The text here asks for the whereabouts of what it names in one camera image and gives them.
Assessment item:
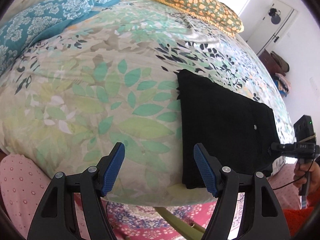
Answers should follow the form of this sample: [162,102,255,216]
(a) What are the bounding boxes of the black pants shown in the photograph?
[177,69,280,189]

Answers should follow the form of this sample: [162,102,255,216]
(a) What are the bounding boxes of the person's right hand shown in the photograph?
[293,158,320,197]

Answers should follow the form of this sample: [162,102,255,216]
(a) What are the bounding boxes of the red patterned rug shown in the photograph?
[72,192,249,240]

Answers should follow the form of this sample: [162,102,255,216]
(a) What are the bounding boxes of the lime green stool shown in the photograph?
[154,207,206,240]

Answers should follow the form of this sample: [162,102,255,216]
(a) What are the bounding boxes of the pink dotted pajama leg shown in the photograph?
[0,153,91,240]

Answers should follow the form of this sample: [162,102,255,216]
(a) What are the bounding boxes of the dark wooden dresser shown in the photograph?
[259,49,286,77]

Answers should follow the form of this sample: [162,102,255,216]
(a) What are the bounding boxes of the floral leaf print bedspread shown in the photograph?
[1,0,295,206]

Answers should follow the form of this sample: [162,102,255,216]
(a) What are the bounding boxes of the white door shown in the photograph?
[246,0,298,56]

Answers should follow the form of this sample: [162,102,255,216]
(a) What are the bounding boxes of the orange floral green pillow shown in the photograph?
[152,0,244,37]

